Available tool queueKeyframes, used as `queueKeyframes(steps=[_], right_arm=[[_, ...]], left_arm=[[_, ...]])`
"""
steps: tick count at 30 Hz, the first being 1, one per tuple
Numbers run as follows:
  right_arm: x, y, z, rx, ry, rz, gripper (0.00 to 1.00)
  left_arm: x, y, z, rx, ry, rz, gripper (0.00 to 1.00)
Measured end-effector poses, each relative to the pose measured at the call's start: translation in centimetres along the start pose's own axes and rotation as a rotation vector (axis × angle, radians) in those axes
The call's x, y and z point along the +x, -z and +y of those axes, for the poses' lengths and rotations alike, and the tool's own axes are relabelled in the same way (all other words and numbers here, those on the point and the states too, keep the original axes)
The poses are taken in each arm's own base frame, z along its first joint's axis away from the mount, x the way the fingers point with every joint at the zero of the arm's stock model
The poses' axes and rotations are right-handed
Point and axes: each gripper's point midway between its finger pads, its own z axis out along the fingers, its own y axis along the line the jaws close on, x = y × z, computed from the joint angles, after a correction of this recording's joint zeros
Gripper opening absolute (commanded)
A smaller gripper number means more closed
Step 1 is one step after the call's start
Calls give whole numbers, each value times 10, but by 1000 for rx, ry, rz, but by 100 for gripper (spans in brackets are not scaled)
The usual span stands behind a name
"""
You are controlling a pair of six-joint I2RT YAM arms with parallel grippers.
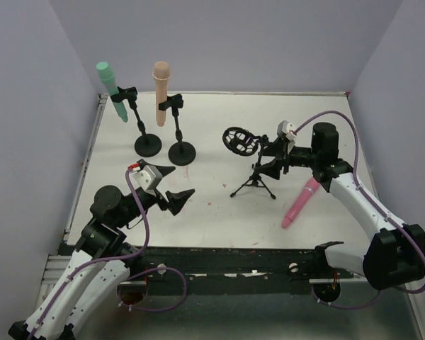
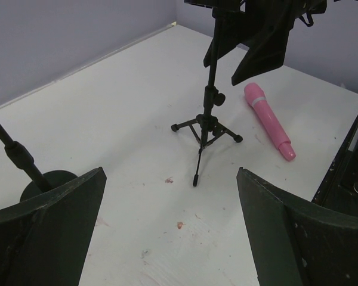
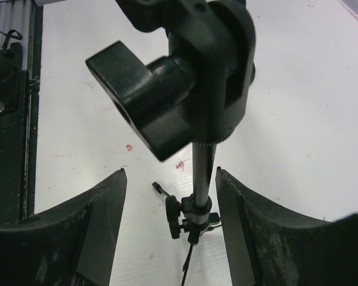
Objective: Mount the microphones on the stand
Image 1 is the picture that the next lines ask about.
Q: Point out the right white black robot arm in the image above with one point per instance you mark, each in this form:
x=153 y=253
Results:
x=395 y=253

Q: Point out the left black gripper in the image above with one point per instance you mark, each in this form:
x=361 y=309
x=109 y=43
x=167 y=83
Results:
x=161 y=193

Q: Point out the black tripod ring stand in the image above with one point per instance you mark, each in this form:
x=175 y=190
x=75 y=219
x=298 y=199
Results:
x=245 y=144

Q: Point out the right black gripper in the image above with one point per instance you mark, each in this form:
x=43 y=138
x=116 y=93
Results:
x=285 y=160

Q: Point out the peach toy microphone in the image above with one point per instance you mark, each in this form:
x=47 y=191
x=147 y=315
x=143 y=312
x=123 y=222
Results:
x=161 y=75

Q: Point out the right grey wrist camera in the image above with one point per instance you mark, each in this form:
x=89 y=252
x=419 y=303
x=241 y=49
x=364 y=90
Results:
x=286 y=132

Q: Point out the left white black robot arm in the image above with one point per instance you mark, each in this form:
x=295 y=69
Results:
x=113 y=240

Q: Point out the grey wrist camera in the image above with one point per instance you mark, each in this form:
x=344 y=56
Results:
x=148 y=178
x=286 y=132

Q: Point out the black round-base clip stand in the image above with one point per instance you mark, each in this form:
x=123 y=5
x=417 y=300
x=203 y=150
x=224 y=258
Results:
x=147 y=144

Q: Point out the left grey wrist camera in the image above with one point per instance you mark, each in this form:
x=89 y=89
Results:
x=148 y=178

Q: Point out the green toy microphone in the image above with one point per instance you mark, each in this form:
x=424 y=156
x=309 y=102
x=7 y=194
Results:
x=107 y=78

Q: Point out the left aluminium rail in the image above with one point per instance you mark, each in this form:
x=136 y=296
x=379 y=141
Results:
x=54 y=268

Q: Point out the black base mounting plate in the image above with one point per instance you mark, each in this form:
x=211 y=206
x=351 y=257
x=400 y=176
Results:
x=223 y=271

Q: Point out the pink toy microphone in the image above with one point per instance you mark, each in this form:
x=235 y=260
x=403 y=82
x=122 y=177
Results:
x=309 y=189

